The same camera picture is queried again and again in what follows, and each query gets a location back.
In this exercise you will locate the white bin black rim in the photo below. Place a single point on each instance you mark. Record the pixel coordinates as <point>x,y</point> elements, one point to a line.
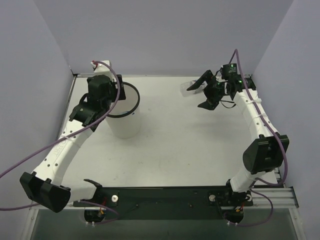
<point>128,126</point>

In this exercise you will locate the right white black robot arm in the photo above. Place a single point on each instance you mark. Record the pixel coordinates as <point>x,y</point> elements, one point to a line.
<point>234,85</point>

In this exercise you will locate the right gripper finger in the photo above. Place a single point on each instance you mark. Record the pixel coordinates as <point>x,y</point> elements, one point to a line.
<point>209,104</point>
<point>205,77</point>

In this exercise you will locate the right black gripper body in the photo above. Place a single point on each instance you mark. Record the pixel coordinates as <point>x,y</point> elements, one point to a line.
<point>211,91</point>

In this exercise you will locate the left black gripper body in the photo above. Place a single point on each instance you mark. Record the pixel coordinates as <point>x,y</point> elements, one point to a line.
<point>120,88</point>

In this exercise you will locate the aluminium frame rail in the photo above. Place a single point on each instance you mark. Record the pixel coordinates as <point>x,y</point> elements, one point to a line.
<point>275,175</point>

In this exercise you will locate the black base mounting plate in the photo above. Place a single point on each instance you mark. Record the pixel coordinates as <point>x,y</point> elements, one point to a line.
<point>169,203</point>

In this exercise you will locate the blue label plastic bottle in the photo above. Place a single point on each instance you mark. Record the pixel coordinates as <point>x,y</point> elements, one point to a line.
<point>127,113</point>

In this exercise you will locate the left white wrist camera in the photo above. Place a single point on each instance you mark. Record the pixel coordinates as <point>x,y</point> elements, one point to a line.
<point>100,69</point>

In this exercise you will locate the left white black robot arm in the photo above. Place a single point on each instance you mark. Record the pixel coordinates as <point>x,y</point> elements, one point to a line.
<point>44,184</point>

